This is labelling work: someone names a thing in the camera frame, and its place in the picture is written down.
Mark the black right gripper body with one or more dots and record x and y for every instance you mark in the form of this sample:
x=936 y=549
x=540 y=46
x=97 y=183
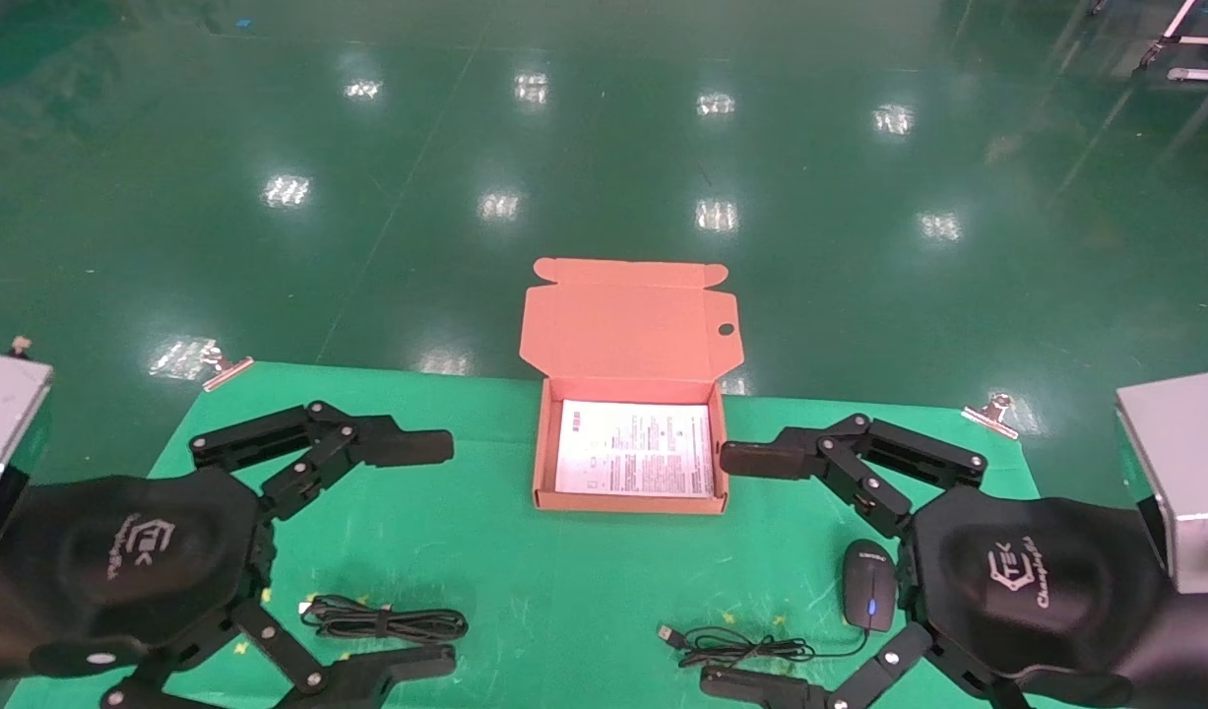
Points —
x=1037 y=591

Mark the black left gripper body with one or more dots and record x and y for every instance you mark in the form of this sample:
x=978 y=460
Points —
x=121 y=561

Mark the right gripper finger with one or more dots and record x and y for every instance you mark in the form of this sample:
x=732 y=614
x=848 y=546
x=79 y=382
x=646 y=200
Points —
x=751 y=686
x=761 y=458

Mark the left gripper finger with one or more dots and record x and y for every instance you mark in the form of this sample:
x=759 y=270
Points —
x=397 y=675
x=407 y=448

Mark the open brown cardboard box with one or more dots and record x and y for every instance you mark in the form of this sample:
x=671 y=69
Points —
x=623 y=335

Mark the white printed instruction sheet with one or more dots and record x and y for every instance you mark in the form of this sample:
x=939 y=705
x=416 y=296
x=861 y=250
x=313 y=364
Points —
x=633 y=448

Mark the metal binder clip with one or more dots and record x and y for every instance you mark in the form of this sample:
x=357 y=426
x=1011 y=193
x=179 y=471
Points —
x=992 y=416
x=224 y=369

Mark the green table mat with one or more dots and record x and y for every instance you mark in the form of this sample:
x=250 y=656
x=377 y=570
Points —
x=564 y=591

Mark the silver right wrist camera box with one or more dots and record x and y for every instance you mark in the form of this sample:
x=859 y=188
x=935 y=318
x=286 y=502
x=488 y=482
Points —
x=1184 y=473

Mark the white metal frame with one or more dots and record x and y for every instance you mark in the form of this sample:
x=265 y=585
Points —
x=1194 y=41

